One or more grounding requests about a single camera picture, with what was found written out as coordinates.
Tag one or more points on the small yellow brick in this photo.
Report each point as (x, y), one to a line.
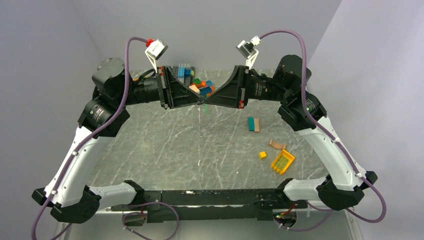
(262, 155)

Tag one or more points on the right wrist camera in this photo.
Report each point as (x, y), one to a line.
(249, 51)

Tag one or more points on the yellow window brick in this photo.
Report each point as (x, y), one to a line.
(282, 162)

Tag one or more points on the blue brick stack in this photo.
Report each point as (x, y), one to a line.
(185, 70)

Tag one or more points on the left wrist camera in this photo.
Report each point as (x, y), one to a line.
(154, 50)

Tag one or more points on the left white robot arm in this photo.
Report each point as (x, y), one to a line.
(68, 196)

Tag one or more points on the dark grey brick baseplate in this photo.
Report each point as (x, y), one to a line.
(187, 80)

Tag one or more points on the black base frame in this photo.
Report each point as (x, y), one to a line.
(261, 204)

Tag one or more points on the green key tag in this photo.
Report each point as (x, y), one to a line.
(206, 109)

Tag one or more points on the tan curved brick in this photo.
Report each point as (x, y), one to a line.
(276, 145)

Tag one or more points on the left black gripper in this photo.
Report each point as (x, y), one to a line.
(174, 87)

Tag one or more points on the colourful brick cluster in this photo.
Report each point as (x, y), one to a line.
(204, 88)

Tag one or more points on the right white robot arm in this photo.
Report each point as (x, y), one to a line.
(346, 181)

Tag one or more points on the teal and tan brick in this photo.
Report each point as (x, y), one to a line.
(253, 124)

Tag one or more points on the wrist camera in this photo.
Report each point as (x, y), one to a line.
(154, 50)
(249, 51)

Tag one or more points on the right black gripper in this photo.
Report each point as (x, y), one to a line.
(230, 93)

